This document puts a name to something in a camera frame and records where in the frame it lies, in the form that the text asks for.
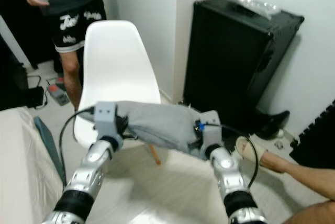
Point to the grey pillow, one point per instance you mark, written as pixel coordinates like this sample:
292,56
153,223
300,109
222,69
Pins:
162,123

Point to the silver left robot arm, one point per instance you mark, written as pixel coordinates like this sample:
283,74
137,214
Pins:
89,174

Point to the white plastic shell chair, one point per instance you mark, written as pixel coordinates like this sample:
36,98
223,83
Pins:
118,67

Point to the beige sandal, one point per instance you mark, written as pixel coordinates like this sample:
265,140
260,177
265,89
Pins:
250,149

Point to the black leather shoe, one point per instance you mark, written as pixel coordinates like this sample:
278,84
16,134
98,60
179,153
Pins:
272,122

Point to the wide black flight case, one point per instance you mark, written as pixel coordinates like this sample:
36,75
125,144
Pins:
238,59

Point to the white wardrobe with knobs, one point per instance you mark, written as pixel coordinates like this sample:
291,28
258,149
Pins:
154,35

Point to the bed with beige sheet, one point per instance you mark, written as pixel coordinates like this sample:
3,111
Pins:
26,177

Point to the seated person's bare legs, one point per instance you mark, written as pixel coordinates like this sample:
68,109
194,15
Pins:
306,174

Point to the standing person in black shorts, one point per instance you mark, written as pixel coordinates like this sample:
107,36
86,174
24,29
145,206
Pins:
70,20

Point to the black foam puzzle mat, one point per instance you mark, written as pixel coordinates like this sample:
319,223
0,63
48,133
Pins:
316,145

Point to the clear plastic package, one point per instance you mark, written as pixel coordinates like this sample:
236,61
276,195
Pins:
252,1

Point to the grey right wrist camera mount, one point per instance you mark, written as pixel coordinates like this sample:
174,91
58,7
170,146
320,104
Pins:
212,132

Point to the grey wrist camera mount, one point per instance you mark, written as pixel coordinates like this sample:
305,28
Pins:
105,118
212,132

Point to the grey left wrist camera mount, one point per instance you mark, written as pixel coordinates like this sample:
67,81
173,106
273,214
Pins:
105,118

